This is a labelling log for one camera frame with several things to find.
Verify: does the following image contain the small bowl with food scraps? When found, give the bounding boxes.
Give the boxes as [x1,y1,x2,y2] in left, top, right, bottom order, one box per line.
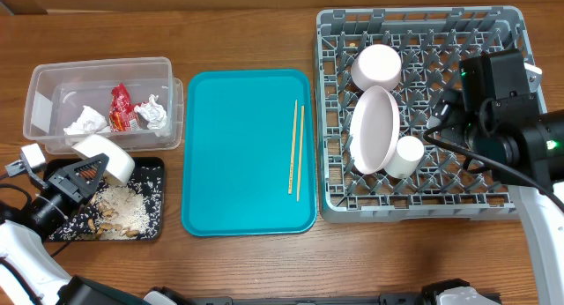
[71,134,135,186]

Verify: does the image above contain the white tissue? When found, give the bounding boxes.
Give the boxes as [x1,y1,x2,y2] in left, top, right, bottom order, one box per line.
[63,106,111,145]
[134,94,171,138]

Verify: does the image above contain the red snack wrapper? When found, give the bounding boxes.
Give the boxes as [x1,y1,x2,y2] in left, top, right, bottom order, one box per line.
[109,83,140,132]

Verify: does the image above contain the large pink plate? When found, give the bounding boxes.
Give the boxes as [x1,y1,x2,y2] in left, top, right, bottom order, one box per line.
[349,86,400,175]

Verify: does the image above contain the pink bowl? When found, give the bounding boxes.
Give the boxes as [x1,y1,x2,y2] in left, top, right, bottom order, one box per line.
[351,44,402,91]

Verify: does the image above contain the white cup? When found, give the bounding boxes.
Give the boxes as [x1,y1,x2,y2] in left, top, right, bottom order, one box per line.
[384,136,425,179]

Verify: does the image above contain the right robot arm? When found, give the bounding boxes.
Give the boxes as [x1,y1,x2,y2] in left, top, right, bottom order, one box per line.
[423,49,563,304]

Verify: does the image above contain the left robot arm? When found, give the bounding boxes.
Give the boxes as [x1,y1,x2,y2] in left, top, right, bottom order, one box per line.
[1,153,145,304]

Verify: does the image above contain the grey dishwasher rack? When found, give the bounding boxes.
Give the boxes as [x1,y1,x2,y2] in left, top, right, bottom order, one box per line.
[315,6,533,223]

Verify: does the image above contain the spilled rice and nut scraps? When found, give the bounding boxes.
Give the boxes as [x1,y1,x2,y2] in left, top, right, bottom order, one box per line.
[48,163,164,242]

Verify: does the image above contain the black plastic tray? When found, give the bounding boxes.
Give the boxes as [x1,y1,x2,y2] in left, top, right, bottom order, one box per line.
[41,156,166,242]

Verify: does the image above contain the clear plastic bin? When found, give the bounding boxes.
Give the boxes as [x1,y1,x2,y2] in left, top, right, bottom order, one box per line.
[23,57,184,154]

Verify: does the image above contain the teal plastic tray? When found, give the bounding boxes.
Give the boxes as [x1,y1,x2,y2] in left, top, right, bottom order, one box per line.
[181,69,317,237]

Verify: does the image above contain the left wooden chopstick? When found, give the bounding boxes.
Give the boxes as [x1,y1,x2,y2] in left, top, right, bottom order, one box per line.
[288,100,298,195]

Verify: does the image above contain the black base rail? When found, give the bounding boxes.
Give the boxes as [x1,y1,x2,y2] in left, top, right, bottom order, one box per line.
[145,278,503,305]

